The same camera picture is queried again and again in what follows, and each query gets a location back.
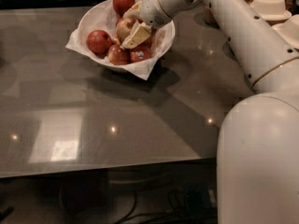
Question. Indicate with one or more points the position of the red apple at top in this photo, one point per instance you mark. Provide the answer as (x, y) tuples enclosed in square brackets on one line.
[(121, 6)]

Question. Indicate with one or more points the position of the glass jar of cereal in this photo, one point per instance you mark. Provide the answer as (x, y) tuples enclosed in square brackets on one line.
[(208, 17)]

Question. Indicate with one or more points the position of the red apple with sticker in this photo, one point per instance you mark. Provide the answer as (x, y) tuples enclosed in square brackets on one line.
[(139, 54)]

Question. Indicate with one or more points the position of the white paper liner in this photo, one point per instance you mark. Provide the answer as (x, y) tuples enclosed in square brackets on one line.
[(141, 69)]

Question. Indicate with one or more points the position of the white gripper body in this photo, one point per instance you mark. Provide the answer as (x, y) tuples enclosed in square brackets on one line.
[(151, 9)]

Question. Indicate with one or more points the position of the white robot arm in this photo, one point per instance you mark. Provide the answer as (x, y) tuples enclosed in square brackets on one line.
[(258, 147)]

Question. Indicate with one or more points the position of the red apple right middle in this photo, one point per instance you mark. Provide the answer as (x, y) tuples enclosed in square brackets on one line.
[(148, 42)]

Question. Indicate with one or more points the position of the red apple front left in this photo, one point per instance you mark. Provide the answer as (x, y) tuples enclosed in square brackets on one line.
[(117, 55)]

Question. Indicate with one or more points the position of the white bowl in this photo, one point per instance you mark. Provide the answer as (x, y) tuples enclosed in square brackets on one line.
[(93, 17)]

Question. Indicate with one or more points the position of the yellow-red apple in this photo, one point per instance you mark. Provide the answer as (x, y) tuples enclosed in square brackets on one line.
[(124, 28)]

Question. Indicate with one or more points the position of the black power strip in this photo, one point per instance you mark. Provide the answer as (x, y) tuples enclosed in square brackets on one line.
[(197, 199)]

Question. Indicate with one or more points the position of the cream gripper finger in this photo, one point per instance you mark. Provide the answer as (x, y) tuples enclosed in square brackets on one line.
[(140, 32), (134, 11)]

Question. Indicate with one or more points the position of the red apple at left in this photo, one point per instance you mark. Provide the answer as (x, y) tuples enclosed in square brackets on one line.
[(99, 42)]

